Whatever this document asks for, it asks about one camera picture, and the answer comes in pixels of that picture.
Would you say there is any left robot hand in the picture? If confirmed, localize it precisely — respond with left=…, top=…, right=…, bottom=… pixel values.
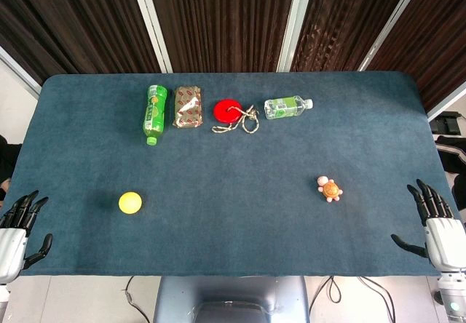
left=0, top=190, right=54, bottom=285

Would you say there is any green tea bottle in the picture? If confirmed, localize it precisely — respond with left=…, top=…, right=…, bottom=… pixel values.
left=141, top=84, right=169, bottom=146

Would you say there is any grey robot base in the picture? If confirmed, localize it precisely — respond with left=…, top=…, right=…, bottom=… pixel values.
left=152, top=275, right=310, bottom=323

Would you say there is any small orange turtle toy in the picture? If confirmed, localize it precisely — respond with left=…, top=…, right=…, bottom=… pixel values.
left=316, top=175, right=344, bottom=203

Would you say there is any blue table cloth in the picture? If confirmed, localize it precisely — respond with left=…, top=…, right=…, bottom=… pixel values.
left=7, top=70, right=466, bottom=278

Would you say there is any dark wooden screen panel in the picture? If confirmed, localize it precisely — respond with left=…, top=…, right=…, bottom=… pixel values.
left=145, top=0, right=300, bottom=73
left=366, top=0, right=466, bottom=113
left=0, top=0, right=163, bottom=86
left=290, top=0, right=416, bottom=73

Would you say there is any clear water bottle green label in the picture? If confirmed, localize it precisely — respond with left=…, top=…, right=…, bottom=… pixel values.
left=264, top=95, right=314, bottom=121

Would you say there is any yellow ball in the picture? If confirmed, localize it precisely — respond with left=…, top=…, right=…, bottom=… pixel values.
left=118, top=191, right=143, bottom=215

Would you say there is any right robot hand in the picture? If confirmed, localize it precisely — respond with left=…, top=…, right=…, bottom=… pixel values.
left=390, top=179, right=466, bottom=274

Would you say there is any brown snack packet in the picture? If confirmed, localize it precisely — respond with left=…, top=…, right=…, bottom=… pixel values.
left=172, top=85, right=204, bottom=129

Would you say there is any red disc with rope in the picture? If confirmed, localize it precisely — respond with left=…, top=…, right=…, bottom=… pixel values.
left=211, top=98, right=261, bottom=135

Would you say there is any black pedal device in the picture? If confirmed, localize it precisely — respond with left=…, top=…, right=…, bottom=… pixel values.
left=429, top=111, right=466, bottom=135

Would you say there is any black floor cable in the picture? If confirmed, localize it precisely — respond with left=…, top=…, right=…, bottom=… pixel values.
left=124, top=275, right=156, bottom=323
left=307, top=274, right=396, bottom=323

